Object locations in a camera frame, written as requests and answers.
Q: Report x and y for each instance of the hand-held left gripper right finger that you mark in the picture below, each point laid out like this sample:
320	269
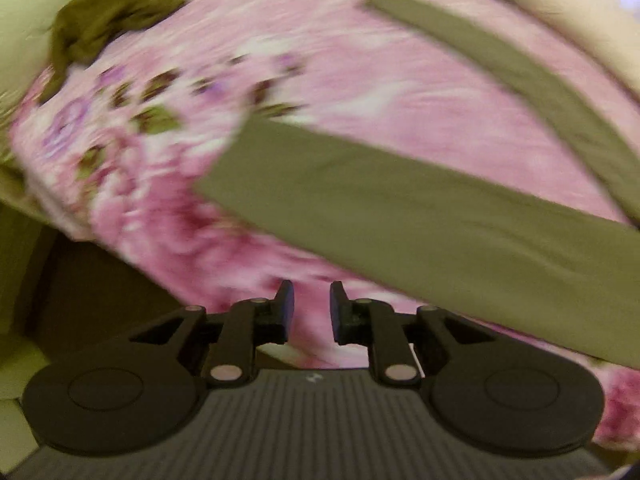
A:
338	307

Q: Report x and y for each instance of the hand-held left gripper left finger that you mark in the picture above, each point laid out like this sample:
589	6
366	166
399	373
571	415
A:
286	306

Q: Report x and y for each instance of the olive green pants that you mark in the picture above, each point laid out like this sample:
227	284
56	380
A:
400	210

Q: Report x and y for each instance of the pink floral blanket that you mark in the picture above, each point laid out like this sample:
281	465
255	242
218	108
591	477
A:
400	85

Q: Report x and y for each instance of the dark olive crumpled cloth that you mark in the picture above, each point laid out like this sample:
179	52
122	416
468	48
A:
110	15

